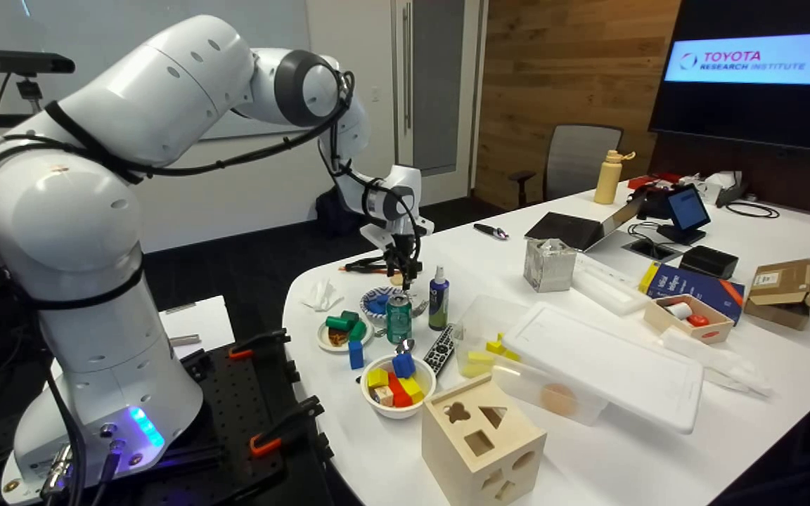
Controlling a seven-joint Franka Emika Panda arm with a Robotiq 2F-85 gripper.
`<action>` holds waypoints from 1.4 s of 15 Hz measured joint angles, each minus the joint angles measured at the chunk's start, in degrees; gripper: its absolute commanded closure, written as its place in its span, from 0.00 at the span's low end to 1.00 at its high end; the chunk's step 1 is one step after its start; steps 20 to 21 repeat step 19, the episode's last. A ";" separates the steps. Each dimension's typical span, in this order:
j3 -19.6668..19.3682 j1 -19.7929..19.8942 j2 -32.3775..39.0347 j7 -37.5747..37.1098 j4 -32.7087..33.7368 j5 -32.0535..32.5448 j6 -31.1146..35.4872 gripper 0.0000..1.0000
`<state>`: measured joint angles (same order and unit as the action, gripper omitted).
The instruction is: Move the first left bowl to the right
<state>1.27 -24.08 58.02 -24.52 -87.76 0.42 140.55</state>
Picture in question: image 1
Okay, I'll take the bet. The metal cube container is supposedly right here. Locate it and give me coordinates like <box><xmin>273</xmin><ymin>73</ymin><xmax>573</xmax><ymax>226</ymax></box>
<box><xmin>521</xmin><ymin>234</ymin><xmax>580</xmax><ymax>294</ymax></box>

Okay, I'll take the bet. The white bowl with coloured blocks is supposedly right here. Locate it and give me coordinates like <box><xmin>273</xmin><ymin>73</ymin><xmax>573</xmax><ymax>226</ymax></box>
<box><xmin>358</xmin><ymin>350</ymin><xmax>439</xmax><ymax>420</ymax></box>

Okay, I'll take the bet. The black coiled cable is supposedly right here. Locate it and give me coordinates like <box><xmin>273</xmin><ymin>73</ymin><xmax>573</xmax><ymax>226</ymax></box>
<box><xmin>723</xmin><ymin>197</ymin><xmax>784</xmax><ymax>225</ymax></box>

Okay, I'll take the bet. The dark blue chunky block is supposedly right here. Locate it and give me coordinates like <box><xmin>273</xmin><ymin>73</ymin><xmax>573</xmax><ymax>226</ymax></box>
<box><xmin>390</xmin><ymin>346</ymin><xmax>420</xmax><ymax>381</ymax></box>

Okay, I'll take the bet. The clear plastic bag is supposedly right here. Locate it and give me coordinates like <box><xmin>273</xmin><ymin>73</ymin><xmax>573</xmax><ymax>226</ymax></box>
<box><xmin>570</xmin><ymin>249</ymin><xmax>653</xmax><ymax>318</ymax></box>

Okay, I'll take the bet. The black marker pen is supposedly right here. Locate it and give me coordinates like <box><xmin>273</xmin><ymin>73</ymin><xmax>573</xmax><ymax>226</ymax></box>
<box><xmin>470</xmin><ymin>219</ymin><xmax>512</xmax><ymax>243</ymax></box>

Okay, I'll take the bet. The white paper sheet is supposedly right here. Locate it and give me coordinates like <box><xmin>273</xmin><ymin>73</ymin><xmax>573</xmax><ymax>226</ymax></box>
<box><xmin>157</xmin><ymin>291</ymin><xmax>240</xmax><ymax>360</ymax></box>

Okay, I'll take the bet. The blue patterned rim bowl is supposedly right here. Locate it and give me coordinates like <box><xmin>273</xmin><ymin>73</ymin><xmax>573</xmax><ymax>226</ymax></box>
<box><xmin>361</xmin><ymin>284</ymin><xmax>420</xmax><ymax>328</ymax></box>

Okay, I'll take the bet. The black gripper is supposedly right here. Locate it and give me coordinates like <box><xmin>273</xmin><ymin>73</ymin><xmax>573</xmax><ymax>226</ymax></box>
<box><xmin>386</xmin><ymin>226</ymin><xmax>425</xmax><ymax>288</ymax></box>

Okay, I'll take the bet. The brown cardboard box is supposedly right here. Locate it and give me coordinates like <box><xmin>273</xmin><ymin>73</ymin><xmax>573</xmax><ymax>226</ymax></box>
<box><xmin>743</xmin><ymin>255</ymin><xmax>810</xmax><ymax>335</ymax></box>

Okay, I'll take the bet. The clear plastic container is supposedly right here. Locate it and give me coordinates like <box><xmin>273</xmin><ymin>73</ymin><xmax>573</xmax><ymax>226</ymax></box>
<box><xmin>455</xmin><ymin>291</ymin><xmax>532</xmax><ymax>381</ymax></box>

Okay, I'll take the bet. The wooden shape sorter box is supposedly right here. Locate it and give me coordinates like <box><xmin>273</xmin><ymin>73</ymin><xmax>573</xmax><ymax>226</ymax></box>
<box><xmin>420</xmin><ymin>370</ymin><xmax>552</xmax><ymax>506</ymax></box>

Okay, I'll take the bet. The tablet on stand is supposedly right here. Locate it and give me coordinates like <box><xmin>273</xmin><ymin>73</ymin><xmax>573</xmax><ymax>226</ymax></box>
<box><xmin>656</xmin><ymin>183</ymin><xmax>716</xmax><ymax>249</ymax></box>

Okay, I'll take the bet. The open box with red items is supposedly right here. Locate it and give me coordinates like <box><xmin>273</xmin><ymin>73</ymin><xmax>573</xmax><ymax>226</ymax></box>
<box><xmin>642</xmin><ymin>291</ymin><xmax>736</xmax><ymax>347</ymax></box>

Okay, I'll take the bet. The blue spray bottle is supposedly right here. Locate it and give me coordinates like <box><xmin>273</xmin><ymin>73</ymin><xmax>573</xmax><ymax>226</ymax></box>
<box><xmin>425</xmin><ymin>263</ymin><xmax>453</xmax><ymax>335</ymax></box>

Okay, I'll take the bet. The black camera on stand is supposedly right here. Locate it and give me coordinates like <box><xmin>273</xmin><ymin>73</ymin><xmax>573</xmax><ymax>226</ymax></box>
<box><xmin>0</xmin><ymin>45</ymin><xmax>79</xmax><ymax>114</ymax></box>

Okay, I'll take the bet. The orange black clamp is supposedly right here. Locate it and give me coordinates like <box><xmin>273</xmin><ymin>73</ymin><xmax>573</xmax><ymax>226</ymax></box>
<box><xmin>224</xmin><ymin>325</ymin><xmax>292</xmax><ymax>364</ymax></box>
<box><xmin>245</xmin><ymin>394</ymin><xmax>327</xmax><ymax>461</ymax></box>

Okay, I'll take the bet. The black pegboard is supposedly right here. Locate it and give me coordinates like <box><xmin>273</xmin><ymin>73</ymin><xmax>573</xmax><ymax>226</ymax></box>
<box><xmin>162</xmin><ymin>325</ymin><xmax>335</xmax><ymax>506</ymax></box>

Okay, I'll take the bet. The blue book box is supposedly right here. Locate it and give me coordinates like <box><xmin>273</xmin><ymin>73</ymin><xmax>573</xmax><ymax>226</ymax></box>
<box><xmin>636</xmin><ymin>257</ymin><xmax>749</xmax><ymax>325</ymax></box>

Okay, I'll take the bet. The yellow water bottle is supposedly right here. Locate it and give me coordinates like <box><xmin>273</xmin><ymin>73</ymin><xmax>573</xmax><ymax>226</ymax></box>
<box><xmin>590</xmin><ymin>145</ymin><xmax>642</xmax><ymax>208</ymax></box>

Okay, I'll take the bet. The red block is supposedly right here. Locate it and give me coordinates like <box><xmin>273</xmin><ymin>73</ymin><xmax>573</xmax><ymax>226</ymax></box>
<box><xmin>383</xmin><ymin>367</ymin><xmax>420</xmax><ymax>406</ymax></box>

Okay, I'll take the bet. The white bowl with green block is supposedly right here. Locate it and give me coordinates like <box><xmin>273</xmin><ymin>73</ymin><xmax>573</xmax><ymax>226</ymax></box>
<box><xmin>311</xmin><ymin>312</ymin><xmax>375</xmax><ymax>357</ymax></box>

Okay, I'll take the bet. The small black box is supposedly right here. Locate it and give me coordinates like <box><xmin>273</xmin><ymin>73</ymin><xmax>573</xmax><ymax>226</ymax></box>
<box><xmin>678</xmin><ymin>242</ymin><xmax>743</xmax><ymax>284</ymax></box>

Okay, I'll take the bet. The wall television screen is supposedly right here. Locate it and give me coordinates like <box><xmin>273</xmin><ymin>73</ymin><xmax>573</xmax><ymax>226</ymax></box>
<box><xmin>646</xmin><ymin>0</ymin><xmax>810</xmax><ymax>156</ymax></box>

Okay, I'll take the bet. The green drink can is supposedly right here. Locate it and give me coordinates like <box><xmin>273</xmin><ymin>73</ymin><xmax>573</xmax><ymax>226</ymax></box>
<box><xmin>383</xmin><ymin>286</ymin><xmax>415</xmax><ymax>347</ymax></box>

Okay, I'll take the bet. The green block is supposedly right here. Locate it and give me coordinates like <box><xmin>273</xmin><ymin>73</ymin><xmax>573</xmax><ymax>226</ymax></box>
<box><xmin>324</xmin><ymin>308</ymin><xmax>370</xmax><ymax>342</ymax></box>

